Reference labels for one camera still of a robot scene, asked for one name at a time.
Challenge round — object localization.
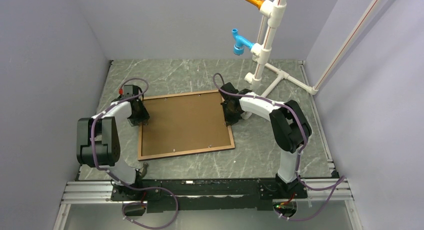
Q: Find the brown cardboard backing board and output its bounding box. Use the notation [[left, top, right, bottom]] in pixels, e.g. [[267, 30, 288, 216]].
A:
[[141, 91, 233, 157]]

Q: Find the brown wooden picture frame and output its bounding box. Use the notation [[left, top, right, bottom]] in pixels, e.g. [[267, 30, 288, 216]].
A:
[[137, 89, 236, 162]]

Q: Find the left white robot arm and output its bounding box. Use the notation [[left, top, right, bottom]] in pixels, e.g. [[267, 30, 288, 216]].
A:
[[76, 84, 150, 200]]

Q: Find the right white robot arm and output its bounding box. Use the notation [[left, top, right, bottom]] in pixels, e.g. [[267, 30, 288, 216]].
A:
[[218, 82, 312, 198]]

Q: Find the small claw hammer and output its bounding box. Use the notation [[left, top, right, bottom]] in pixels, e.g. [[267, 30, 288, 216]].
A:
[[138, 162, 149, 178]]

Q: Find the blue pipe fitting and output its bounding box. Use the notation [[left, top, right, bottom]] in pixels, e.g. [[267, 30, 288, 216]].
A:
[[231, 28, 254, 56]]

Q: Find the white pvc pipe stand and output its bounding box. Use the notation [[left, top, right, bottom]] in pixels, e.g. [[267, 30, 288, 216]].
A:
[[241, 0, 388, 121]]

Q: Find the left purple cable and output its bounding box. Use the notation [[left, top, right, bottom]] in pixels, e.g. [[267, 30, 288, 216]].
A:
[[90, 77, 180, 230]]

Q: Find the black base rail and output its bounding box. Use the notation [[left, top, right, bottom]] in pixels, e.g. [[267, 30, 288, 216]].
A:
[[110, 177, 308, 213]]

